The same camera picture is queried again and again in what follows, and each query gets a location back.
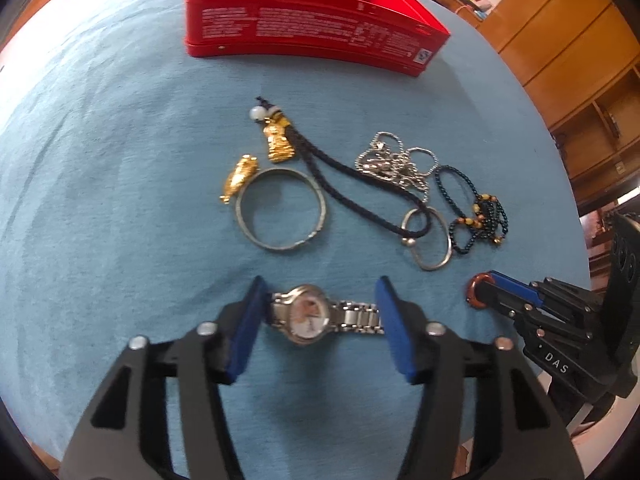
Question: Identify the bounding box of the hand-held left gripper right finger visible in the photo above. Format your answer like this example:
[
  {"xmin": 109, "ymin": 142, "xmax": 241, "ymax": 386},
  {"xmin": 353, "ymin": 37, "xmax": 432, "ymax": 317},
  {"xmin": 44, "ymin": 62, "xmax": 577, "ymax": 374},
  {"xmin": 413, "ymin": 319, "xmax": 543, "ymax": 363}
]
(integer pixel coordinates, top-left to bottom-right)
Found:
[{"xmin": 375, "ymin": 275, "xmax": 586, "ymax": 480}]

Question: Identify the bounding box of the silver bangle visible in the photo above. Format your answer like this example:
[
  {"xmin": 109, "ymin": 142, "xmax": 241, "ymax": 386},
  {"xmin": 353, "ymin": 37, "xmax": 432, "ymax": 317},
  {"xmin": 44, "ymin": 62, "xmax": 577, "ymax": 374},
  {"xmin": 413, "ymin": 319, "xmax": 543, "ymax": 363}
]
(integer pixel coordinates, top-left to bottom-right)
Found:
[{"xmin": 235, "ymin": 168, "xmax": 329, "ymax": 252}]

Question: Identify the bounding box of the gold fish pendant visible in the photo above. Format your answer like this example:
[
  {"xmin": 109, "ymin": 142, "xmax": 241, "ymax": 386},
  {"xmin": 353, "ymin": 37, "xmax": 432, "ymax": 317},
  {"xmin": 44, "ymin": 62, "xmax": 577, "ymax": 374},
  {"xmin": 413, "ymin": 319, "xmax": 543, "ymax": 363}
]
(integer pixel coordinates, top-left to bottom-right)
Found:
[{"xmin": 220, "ymin": 154, "xmax": 259, "ymax": 204}]

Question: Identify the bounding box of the wooden cabinet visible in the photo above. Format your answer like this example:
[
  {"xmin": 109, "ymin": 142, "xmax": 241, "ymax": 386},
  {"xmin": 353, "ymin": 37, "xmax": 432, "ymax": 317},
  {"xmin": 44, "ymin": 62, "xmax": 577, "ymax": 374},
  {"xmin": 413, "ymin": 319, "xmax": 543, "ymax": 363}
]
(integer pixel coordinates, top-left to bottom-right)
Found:
[{"xmin": 425, "ymin": 0, "xmax": 640, "ymax": 211}]

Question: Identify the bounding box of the red tin box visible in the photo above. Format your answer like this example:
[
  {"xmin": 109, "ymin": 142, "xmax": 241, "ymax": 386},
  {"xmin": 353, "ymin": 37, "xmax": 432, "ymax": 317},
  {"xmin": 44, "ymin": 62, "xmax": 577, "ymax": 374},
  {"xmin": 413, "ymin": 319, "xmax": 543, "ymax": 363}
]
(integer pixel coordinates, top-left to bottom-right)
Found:
[{"xmin": 184, "ymin": 0, "xmax": 451, "ymax": 78}]

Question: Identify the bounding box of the black cord gold pendant necklace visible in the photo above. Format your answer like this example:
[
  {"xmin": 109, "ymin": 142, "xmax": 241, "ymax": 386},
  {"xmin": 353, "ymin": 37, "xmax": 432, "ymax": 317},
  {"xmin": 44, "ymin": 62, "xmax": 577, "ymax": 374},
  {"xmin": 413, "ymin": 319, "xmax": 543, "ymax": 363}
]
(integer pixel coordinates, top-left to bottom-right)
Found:
[{"xmin": 248, "ymin": 95, "xmax": 435, "ymax": 240}]

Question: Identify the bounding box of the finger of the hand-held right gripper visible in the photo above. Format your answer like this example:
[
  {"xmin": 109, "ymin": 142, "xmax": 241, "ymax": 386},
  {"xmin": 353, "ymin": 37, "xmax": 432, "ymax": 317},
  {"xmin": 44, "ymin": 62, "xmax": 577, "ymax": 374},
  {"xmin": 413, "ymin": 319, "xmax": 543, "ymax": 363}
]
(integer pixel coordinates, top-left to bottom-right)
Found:
[
  {"xmin": 475, "ymin": 282, "xmax": 596, "ymax": 356},
  {"xmin": 487, "ymin": 270, "xmax": 608, "ymax": 321}
]

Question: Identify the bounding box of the dark bead necklace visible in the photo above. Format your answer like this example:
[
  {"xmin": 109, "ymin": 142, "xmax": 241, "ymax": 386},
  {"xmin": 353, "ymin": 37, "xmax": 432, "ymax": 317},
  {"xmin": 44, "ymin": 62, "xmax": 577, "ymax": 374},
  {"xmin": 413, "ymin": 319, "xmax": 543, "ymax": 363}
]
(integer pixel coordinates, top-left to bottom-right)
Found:
[{"xmin": 434, "ymin": 165, "xmax": 510, "ymax": 255}]

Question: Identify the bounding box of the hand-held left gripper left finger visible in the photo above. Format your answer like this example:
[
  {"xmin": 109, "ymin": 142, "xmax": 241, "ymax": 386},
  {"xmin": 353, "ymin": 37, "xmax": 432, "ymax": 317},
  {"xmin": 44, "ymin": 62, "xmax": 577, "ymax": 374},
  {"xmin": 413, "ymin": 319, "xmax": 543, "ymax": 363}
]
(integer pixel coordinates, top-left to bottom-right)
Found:
[{"xmin": 60, "ymin": 275, "xmax": 268, "ymax": 480}]

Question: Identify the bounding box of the silver chain necklace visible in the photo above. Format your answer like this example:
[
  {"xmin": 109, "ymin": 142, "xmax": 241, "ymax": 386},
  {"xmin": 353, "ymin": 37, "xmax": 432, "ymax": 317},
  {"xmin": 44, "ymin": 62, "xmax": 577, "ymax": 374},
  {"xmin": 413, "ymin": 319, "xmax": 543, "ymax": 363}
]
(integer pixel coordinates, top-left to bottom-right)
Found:
[{"xmin": 354, "ymin": 131, "xmax": 441, "ymax": 206}]

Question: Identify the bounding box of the silver wrist watch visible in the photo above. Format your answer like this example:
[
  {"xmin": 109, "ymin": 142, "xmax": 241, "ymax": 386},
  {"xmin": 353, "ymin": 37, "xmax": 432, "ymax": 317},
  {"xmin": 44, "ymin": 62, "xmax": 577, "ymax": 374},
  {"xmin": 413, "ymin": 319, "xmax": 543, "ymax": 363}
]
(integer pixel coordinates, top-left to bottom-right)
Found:
[{"xmin": 267, "ymin": 284, "xmax": 387, "ymax": 347}]

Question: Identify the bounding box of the red-brown ring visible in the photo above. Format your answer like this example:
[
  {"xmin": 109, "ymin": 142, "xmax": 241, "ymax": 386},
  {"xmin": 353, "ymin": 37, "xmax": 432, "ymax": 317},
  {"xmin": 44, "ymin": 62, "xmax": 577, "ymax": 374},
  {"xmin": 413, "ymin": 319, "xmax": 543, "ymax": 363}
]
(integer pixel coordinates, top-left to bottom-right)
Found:
[{"xmin": 466, "ymin": 272, "xmax": 496, "ymax": 309}]

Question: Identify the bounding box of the large silver ring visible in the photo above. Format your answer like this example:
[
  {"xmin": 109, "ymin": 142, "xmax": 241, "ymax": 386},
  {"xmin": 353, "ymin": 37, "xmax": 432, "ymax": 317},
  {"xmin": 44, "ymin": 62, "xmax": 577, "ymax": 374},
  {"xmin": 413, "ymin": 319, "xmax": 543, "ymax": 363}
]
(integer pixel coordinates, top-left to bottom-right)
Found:
[{"xmin": 409, "ymin": 207, "xmax": 454, "ymax": 272}]

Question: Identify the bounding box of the blue bedspread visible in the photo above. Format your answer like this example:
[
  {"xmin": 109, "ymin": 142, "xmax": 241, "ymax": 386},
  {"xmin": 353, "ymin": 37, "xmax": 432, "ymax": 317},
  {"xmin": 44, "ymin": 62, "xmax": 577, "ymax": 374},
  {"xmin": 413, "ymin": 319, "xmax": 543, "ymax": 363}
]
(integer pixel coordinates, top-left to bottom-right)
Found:
[{"xmin": 0, "ymin": 0, "xmax": 593, "ymax": 480}]

